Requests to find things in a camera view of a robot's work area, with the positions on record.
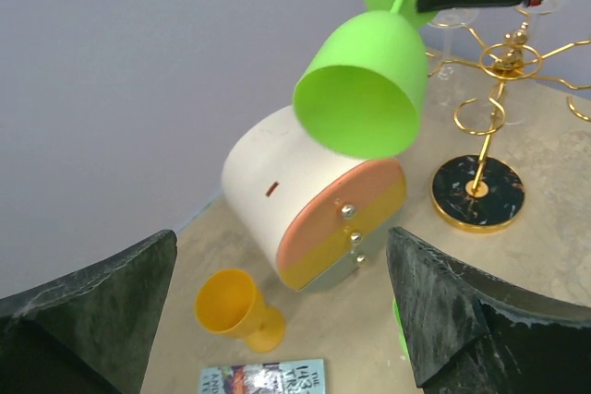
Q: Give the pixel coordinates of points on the green goblet near cabinet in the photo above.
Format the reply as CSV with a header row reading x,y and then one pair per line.
x,y
402,341

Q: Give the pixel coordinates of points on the blue treehouse paperback book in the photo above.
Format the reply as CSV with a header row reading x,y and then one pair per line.
x,y
288,377

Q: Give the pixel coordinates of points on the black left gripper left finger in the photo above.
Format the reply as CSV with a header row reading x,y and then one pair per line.
x,y
90,331

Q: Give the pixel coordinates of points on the clear round wine glass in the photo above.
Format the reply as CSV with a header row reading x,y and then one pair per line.
x,y
447,21

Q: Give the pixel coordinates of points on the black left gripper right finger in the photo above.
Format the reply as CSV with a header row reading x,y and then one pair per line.
x,y
467,331

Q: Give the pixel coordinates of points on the green goblet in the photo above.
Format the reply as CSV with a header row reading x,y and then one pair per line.
x,y
402,341
362,94

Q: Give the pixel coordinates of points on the clear ribbed flute glass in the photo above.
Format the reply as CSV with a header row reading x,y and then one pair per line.
x,y
547,7

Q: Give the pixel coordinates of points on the yellow plastic goblet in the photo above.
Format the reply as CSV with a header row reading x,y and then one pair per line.
x,y
230,303

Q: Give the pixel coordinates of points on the white round drawer cabinet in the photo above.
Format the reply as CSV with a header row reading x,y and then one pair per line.
x,y
315,215

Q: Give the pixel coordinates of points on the green goblet front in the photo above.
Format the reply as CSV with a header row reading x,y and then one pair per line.
x,y
362,94

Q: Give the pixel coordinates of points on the gold wine glass rack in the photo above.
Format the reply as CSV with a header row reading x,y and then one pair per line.
x,y
479,193

